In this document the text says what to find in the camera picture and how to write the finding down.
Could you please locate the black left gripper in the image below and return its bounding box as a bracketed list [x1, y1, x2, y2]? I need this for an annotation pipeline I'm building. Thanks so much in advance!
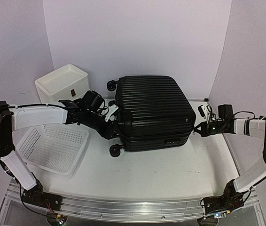
[83, 110, 122, 139]

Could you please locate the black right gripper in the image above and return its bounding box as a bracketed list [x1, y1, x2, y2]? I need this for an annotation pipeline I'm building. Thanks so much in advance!
[194, 121, 227, 138]

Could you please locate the black ribbed hard suitcase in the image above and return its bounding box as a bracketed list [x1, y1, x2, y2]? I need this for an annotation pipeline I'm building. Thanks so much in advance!
[107, 75, 196, 157]

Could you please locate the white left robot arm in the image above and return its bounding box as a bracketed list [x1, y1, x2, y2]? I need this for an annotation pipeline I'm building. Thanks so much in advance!
[0, 91, 120, 206]

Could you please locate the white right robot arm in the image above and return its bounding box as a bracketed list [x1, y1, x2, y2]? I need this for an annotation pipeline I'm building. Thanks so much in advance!
[194, 105, 266, 209]

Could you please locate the white drawer storage box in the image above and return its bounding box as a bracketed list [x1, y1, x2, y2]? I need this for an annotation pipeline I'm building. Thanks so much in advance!
[35, 64, 90, 104]

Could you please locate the white perforated plastic basket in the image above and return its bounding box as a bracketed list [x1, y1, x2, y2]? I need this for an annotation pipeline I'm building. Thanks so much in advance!
[16, 125, 90, 178]

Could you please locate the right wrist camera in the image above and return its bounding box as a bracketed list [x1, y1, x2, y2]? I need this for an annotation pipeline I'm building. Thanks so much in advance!
[198, 105, 213, 122]

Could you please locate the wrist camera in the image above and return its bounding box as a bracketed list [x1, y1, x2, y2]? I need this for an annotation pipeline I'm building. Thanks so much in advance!
[198, 105, 213, 122]
[104, 104, 118, 122]

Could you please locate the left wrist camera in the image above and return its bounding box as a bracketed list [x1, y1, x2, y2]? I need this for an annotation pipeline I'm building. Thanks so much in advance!
[104, 104, 118, 122]

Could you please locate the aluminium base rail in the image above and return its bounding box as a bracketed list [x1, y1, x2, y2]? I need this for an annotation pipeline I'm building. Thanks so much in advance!
[5, 181, 258, 218]

